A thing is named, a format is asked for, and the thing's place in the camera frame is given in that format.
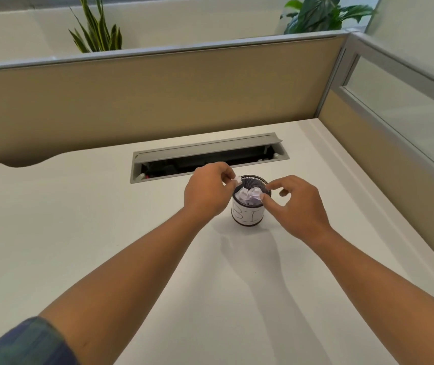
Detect person's left hand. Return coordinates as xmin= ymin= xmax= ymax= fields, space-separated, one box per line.
xmin=184 ymin=162 xmax=237 ymax=220

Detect person's right hand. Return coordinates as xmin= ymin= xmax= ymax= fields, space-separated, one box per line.
xmin=261 ymin=175 xmax=334 ymax=242

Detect person's left forearm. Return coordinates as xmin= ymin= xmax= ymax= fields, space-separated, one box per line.
xmin=38 ymin=207 xmax=212 ymax=365

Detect person's right forearm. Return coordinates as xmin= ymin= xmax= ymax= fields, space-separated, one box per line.
xmin=305 ymin=228 xmax=434 ymax=365

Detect crumpled paper pieces in cup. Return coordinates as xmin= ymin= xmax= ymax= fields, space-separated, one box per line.
xmin=237 ymin=187 xmax=264 ymax=206

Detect black mesh cup with label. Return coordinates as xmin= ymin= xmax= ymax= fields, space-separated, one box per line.
xmin=231 ymin=175 xmax=272 ymax=227

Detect beige partition panel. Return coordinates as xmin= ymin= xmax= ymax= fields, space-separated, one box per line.
xmin=0 ymin=29 xmax=350 ymax=168

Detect glass-topped side partition panel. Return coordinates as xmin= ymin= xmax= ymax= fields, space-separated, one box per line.
xmin=316 ymin=31 xmax=434 ymax=281

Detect broad-leaf green plant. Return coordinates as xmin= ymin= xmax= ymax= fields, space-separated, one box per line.
xmin=280 ymin=0 xmax=376 ymax=35

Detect snake plant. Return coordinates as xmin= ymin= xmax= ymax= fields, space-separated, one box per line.
xmin=68 ymin=0 xmax=123 ymax=53

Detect blue plaid shirt sleeve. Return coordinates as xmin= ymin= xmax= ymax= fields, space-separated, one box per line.
xmin=0 ymin=316 xmax=80 ymax=365

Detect grey desk cable tray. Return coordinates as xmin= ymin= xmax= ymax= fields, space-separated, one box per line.
xmin=130 ymin=132 xmax=290 ymax=184

